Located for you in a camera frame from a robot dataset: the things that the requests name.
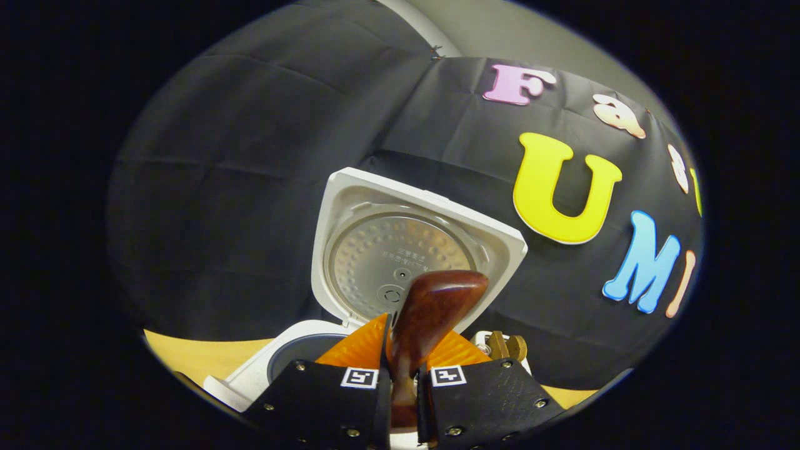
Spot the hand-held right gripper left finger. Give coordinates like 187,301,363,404
242,312,393,450

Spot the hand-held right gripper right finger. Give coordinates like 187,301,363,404
416,328,566,449

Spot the brown wooden spoon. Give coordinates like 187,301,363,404
387,270,490,429

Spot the white rice cooker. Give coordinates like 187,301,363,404
203,167,529,413

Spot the white toaster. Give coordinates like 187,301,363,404
470,330,533,377

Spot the black backdrop cloth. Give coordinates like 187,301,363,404
106,0,707,391

